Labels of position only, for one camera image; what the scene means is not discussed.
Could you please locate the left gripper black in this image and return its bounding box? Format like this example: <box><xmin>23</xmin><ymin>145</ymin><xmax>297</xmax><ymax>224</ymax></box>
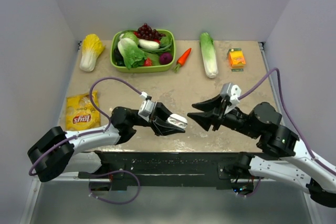
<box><xmin>131</xmin><ymin>101</ymin><xmax>187</xmax><ymax>136</ymax></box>

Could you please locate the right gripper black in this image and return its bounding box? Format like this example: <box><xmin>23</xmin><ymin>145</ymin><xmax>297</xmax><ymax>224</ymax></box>
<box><xmin>186</xmin><ymin>93</ymin><xmax>259</xmax><ymax>138</ymax></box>

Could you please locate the white earbud charging case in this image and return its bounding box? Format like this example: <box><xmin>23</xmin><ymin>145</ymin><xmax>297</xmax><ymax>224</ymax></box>
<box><xmin>166</xmin><ymin>114</ymin><xmax>187</xmax><ymax>129</ymax></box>

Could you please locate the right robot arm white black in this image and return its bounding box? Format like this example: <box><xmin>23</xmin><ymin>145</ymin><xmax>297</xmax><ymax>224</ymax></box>
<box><xmin>188</xmin><ymin>96</ymin><xmax>335</xmax><ymax>208</ymax></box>

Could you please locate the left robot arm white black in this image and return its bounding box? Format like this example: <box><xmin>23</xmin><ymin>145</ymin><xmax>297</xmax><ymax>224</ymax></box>
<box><xmin>27</xmin><ymin>100</ymin><xmax>187</xmax><ymax>182</ymax></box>

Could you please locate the orange juice carton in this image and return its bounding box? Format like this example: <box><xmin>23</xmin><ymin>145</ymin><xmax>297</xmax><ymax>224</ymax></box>
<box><xmin>227</xmin><ymin>48</ymin><xmax>246</xmax><ymax>72</ymax></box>

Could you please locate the orange toy carrot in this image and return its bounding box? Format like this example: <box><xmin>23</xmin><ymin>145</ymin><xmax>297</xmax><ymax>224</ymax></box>
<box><xmin>173</xmin><ymin>48</ymin><xmax>192</xmax><ymax>73</ymax></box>

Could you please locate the green white napa cabbage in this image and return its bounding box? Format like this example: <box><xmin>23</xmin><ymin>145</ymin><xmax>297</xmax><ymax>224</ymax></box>
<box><xmin>199</xmin><ymin>33</ymin><xmax>218</xmax><ymax>79</ymax></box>

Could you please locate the red strawberry in basket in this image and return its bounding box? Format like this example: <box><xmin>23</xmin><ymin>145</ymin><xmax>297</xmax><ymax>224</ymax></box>
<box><xmin>143</xmin><ymin>58</ymin><xmax>153</xmax><ymax>67</ymax></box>

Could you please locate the purple onion in basket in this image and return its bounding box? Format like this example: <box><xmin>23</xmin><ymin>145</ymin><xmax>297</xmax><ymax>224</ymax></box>
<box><xmin>159</xmin><ymin>52</ymin><xmax>173</xmax><ymax>65</ymax></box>

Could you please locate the green plastic basket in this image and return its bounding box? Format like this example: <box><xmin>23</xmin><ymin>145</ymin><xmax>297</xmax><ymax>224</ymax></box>
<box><xmin>109</xmin><ymin>29</ymin><xmax>176</xmax><ymax>73</ymax></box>

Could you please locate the yellow lays chips bag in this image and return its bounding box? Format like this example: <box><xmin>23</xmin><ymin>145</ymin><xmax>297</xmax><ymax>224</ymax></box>
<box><xmin>65</xmin><ymin>93</ymin><xmax>101</xmax><ymax>131</ymax></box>

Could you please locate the white radish in basket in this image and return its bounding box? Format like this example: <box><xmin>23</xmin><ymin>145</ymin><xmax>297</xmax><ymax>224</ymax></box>
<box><xmin>139</xmin><ymin>39</ymin><xmax>160</xmax><ymax>50</ymax></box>

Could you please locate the green lettuce in basket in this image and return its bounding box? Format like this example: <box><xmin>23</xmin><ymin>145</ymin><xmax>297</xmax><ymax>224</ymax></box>
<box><xmin>118</xmin><ymin>38</ymin><xmax>147</xmax><ymax>69</ymax></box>

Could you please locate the red grape bunch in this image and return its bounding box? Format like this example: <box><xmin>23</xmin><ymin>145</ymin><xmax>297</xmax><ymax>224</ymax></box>
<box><xmin>133</xmin><ymin>23</ymin><xmax>166</xmax><ymax>40</ymax></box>

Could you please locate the yellow napa cabbage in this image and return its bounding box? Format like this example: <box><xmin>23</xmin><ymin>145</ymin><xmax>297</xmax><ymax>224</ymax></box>
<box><xmin>79</xmin><ymin>34</ymin><xmax>105</xmax><ymax>72</ymax></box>

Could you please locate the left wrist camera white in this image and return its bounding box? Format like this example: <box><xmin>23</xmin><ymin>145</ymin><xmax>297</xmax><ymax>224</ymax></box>
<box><xmin>138</xmin><ymin>92</ymin><xmax>156</xmax><ymax>121</ymax></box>

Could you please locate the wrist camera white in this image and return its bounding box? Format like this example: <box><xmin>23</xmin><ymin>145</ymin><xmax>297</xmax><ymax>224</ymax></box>
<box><xmin>219</xmin><ymin>82</ymin><xmax>242</xmax><ymax>114</ymax></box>
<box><xmin>138</xmin><ymin>92</ymin><xmax>156</xmax><ymax>121</ymax></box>

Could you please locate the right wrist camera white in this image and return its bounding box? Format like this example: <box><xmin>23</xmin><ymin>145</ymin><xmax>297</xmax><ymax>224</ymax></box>
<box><xmin>219</xmin><ymin>82</ymin><xmax>242</xmax><ymax>114</ymax></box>

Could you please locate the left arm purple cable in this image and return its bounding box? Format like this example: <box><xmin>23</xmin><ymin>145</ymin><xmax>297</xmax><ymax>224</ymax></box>
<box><xmin>28</xmin><ymin>77</ymin><xmax>144</xmax><ymax>176</ymax></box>

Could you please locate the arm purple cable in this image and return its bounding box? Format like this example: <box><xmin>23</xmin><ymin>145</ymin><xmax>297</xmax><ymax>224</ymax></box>
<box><xmin>237</xmin><ymin>67</ymin><xmax>336</xmax><ymax>176</ymax></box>
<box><xmin>28</xmin><ymin>77</ymin><xmax>144</xmax><ymax>176</ymax></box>

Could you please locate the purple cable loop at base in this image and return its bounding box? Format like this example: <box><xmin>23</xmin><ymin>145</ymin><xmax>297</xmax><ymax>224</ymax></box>
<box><xmin>88</xmin><ymin>170</ymin><xmax>141</xmax><ymax>205</ymax></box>

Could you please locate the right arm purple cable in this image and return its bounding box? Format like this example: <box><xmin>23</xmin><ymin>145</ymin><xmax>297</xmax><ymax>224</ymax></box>
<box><xmin>237</xmin><ymin>67</ymin><xmax>336</xmax><ymax>176</ymax></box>

